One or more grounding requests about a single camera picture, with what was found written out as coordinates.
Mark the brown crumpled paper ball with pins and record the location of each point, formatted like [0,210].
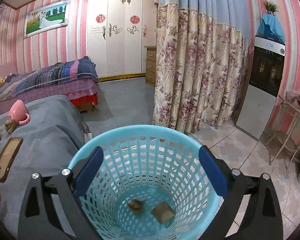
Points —
[136,205]

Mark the crumpled brown paper on table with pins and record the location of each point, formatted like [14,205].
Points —
[10,126]

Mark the blue cloth on refrigerator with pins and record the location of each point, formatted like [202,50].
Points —
[270,28]

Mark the light blue plastic basket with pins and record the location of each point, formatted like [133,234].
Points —
[154,164]

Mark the framed wedding picture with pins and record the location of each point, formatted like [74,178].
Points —
[46,18]

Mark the wooden drawer desk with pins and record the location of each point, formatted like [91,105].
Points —
[151,56]

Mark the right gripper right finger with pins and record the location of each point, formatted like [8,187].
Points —
[262,218]

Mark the small potted plant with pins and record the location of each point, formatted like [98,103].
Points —
[270,7]

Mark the floral curtain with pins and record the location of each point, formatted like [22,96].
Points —
[202,55]

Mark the silver black refrigerator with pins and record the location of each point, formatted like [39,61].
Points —
[263,87]

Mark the brown phone case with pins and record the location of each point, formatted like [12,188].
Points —
[7,156]

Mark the pink pig mug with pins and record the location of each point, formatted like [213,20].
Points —
[19,113]

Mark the grey table cloth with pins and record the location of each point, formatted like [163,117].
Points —
[52,137]

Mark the bed with purple cover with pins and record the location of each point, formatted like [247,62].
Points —
[78,92]

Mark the brown cardboard piece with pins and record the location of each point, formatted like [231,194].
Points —
[163,212]

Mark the white wardrobe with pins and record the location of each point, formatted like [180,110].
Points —
[119,32]

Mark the plaid blue blanket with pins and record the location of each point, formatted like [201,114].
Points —
[59,73]

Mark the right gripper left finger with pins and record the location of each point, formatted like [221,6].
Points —
[38,217]

